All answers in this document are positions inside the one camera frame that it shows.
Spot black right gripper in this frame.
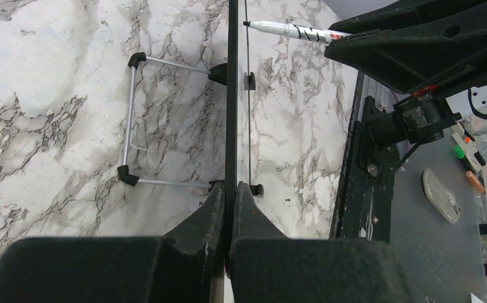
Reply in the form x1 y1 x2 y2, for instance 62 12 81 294
324 1 487 146

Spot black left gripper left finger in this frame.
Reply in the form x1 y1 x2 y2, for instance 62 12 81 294
0 183 225 302

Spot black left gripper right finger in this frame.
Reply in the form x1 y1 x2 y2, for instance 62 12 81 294
228 182 414 302

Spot black whiteboard marker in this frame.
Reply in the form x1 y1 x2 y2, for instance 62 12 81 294
243 21 351 44

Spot black framed whiteboard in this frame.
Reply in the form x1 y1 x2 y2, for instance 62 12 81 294
224 0 251 198

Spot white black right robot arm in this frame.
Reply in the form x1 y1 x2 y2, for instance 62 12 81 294
325 1 487 146

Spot green orange tool on shelf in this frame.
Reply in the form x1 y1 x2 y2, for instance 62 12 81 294
452 132 486 193

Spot grey oval object on floor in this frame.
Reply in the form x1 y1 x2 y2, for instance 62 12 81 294
421 167 462 224

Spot black small-board stand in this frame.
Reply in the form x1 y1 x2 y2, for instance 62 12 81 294
116 52 228 192

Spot black aluminium front base frame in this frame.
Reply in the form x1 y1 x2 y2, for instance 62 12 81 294
329 73 395 243

